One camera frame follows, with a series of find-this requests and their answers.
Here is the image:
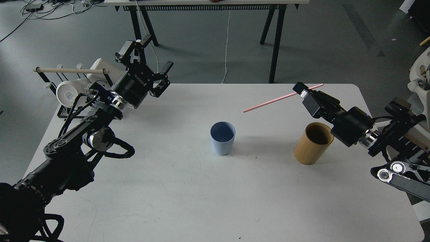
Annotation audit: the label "white hanging cable left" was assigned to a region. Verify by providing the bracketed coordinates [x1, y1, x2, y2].
[134, 0, 160, 77]

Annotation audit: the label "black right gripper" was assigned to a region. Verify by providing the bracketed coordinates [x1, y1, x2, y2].
[292, 82, 374, 147]

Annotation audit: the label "black wire dish rack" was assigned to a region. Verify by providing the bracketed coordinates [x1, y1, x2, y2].
[33, 59, 121, 118]

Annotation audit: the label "white hanging cable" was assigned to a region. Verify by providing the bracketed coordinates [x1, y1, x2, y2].
[221, 9, 231, 84]
[134, 0, 160, 77]

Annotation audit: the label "wooden rack rod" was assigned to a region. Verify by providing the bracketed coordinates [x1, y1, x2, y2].
[33, 67, 110, 75]

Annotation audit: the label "white cup on rack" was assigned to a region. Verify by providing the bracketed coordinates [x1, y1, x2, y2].
[56, 78, 90, 108]

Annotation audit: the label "black trestle table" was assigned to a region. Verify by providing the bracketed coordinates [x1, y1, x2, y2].
[103, 0, 310, 84]

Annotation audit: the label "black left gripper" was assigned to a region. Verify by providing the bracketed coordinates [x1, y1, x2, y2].
[110, 34, 174, 109]

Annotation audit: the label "bamboo cylindrical holder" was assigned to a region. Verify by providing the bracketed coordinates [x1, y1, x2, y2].
[293, 122, 334, 165]

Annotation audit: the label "blue cup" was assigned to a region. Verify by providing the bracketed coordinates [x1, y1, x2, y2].
[209, 121, 235, 155]

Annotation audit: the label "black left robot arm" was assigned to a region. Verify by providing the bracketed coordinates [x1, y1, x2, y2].
[1, 34, 173, 242]

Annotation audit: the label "white mug on rack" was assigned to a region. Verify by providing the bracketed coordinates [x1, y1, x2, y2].
[86, 58, 124, 86]

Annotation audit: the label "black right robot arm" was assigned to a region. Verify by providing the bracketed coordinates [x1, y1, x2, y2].
[293, 82, 430, 202]

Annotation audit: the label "pink chopstick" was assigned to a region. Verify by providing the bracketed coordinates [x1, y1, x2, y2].
[243, 83, 325, 113]

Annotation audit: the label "black floor cables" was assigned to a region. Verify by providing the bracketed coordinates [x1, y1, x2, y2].
[0, 0, 105, 43]

